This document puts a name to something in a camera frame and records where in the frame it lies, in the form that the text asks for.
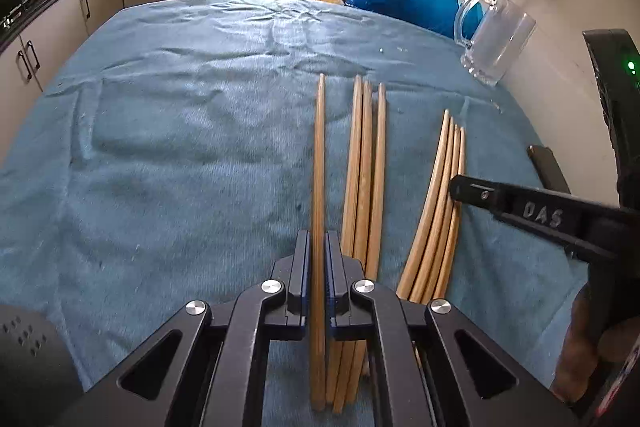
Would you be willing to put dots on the wooden chopstick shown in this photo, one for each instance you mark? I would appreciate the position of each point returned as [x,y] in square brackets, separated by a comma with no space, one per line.
[421,229]
[363,167]
[351,157]
[318,167]
[431,232]
[441,232]
[377,167]
[451,234]

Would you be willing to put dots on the clear glass mug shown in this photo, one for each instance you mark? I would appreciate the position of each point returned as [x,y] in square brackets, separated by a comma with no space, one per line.
[497,42]

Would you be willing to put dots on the blue towel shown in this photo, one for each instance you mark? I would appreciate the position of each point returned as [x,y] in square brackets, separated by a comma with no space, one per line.
[175,147]

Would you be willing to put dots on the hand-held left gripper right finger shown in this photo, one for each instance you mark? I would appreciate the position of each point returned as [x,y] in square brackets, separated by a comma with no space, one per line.
[331,272]

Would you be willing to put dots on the black perforated plastic object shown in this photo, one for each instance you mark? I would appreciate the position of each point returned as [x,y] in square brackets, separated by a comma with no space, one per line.
[30,367]

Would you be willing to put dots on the person's right hand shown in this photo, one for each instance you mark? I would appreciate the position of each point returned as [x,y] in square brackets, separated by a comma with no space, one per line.
[575,357]

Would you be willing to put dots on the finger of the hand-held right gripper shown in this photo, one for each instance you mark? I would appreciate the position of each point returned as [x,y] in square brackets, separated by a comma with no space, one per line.
[540,212]

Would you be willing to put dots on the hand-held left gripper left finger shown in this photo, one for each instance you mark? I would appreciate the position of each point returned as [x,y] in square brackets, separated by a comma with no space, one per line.
[303,272]

